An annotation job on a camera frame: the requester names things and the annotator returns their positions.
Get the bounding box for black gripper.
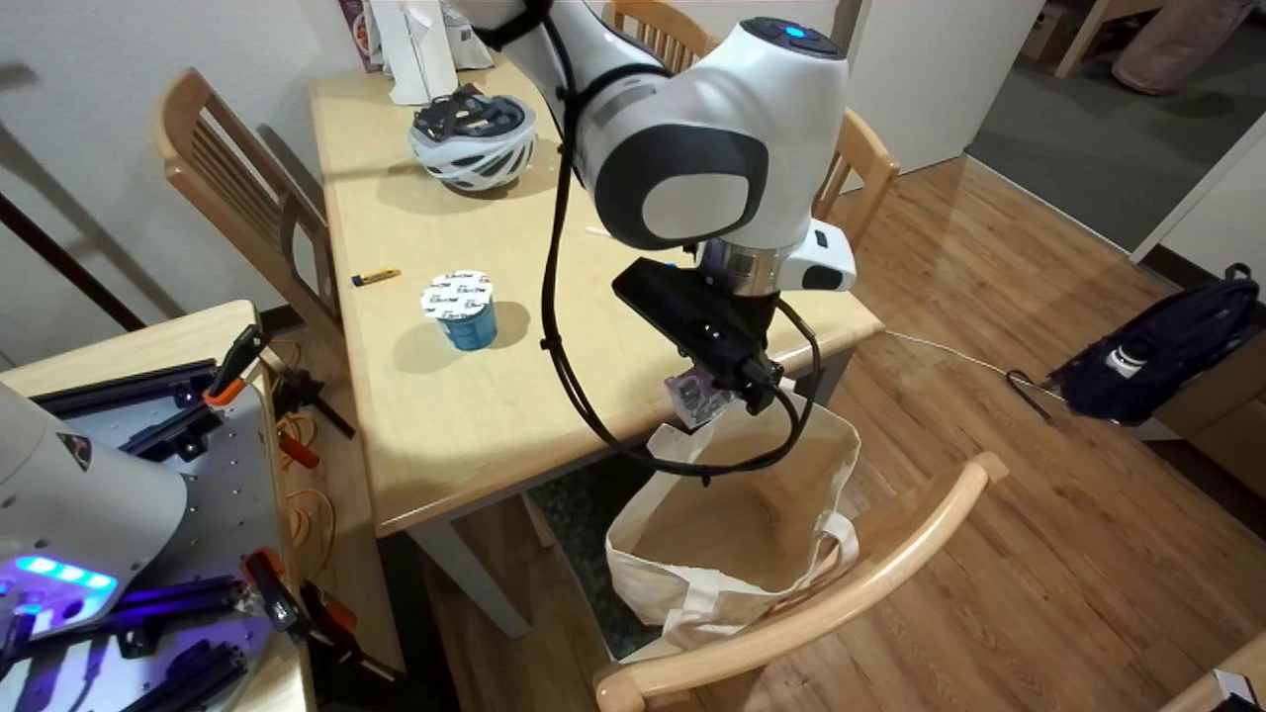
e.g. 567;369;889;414
608;255;799;420

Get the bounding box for beige canvas tote bag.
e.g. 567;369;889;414
603;391;865;648

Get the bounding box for white paper bag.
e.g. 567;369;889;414
365;0;463;111

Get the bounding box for dark grey floor mat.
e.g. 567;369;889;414
525;447;663;664

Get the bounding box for curved back wooden chair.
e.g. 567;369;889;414
588;447;1014;712

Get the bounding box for light wooden slat chair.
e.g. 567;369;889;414
809;106;905;279
603;0;723;74
156;68;344;330

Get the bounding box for white black bicycle helmet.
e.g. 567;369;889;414
408;79;543;199

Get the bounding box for navy backpack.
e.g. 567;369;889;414
1053;261;1266;428

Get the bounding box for black red clamp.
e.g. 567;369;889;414
300;584;408;689
268;369;361;447
235;546;311;636

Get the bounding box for light wooden furniture leg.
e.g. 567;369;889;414
1053;0;1124;79

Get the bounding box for pink cloth cover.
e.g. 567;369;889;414
1112;0;1258;97

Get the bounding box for black flat bar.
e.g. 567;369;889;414
32;356;220;420

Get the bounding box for long clamp bar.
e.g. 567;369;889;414
0;571;253;664

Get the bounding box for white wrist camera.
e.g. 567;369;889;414
777;219;863;292

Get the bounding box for white floor cord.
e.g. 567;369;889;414
878;325;1025;380

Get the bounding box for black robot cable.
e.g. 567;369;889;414
530;0;830;488

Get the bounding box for thin orange wires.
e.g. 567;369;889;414
274;406;332;559

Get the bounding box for orange handled bar clamp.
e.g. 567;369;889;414
124;322;274;466

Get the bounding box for grey perforated mount plate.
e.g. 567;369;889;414
37;387;289;712

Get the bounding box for wooden robot mount cart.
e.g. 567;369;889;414
0;297;319;712

